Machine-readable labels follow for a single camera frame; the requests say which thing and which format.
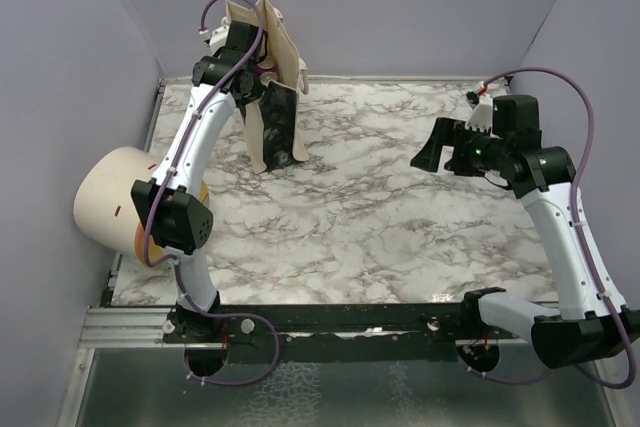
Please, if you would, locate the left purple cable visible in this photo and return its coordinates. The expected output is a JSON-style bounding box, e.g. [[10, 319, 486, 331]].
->
[[142, 0, 281, 388]]

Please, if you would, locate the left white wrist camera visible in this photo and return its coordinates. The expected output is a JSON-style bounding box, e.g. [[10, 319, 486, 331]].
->
[[199, 16, 231, 54]]

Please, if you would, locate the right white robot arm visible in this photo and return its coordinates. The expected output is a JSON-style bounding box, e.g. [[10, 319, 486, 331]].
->
[[410, 95, 639, 369]]

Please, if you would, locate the cream cylindrical container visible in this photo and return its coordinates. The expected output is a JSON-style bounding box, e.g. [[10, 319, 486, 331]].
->
[[73, 147, 213, 278]]

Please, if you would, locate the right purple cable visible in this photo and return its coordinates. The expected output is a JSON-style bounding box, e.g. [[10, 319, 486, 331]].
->
[[464, 66, 640, 391]]

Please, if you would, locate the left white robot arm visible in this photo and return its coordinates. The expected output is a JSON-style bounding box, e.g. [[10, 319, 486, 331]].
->
[[131, 21, 264, 342]]

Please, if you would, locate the beige canvas tote bag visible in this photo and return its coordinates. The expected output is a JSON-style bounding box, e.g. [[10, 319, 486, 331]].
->
[[225, 0, 309, 174]]

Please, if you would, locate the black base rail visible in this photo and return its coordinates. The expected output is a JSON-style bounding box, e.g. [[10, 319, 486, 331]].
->
[[163, 303, 523, 364]]

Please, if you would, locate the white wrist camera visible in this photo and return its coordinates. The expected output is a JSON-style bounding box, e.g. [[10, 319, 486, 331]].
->
[[465, 93, 493, 133], [199, 16, 231, 54]]

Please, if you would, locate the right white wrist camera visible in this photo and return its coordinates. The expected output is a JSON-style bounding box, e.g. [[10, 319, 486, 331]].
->
[[465, 93, 493, 133]]

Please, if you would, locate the purple cable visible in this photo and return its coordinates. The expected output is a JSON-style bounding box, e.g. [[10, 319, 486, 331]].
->
[[142, 0, 281, 388], [464, 66, 640, 391]]

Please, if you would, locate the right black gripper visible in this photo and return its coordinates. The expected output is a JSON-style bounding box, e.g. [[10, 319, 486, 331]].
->
[[412, 116, 510, 177]]

